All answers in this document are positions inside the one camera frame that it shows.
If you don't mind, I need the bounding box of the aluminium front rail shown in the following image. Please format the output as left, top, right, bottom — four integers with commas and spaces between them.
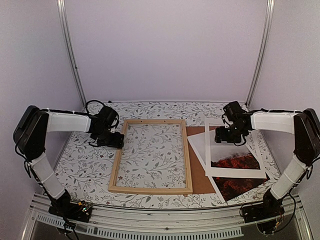
21, 194, 315, 240

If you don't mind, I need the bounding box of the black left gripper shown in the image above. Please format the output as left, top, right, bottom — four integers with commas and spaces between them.
94, 127, 124, 149

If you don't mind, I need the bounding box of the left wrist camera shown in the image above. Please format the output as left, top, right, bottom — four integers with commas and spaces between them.
97, 106, 120, 130

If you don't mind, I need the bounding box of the clear acrylic glazing sheet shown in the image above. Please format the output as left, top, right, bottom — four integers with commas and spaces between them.
116, 123, 186, 189

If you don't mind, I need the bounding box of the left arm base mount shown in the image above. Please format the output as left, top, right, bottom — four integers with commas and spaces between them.
48, 191, 92, 223

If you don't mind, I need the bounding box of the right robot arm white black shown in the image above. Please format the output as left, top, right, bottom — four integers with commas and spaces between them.
214, 101, 320, 218

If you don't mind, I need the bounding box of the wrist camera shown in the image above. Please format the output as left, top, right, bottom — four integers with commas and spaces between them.
222, 101, 246, 126
97, 106, 120, 130

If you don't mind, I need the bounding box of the right aluminium corner post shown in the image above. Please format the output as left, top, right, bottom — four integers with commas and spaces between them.
245, 0, 275, 108

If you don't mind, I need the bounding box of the left aluminium corner post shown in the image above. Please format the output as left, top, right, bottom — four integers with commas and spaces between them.
56, 0, 87, 106

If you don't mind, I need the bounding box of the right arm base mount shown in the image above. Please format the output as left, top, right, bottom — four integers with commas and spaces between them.
239, 195, 285, 235

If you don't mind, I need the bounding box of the white mat board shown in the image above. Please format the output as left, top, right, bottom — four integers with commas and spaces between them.
204, 118, 266, 179

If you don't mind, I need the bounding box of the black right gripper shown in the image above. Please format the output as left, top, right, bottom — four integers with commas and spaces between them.
215, 123, 246, 143

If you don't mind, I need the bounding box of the brown backing board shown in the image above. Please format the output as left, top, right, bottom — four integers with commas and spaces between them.
185, 125, 218, 195

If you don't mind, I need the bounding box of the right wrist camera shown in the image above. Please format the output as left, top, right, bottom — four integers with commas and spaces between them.
222, 101, 246, 126

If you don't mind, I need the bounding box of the floral patterned table mat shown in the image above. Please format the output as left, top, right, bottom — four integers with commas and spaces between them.
43, 100, 282, 210

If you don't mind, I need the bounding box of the aluminium corner post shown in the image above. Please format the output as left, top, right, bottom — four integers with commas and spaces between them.
245, 0, 275, 108
56, 0, 87, 106

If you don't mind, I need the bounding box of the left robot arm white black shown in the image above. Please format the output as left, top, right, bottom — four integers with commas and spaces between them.
13, 105, 124, 217

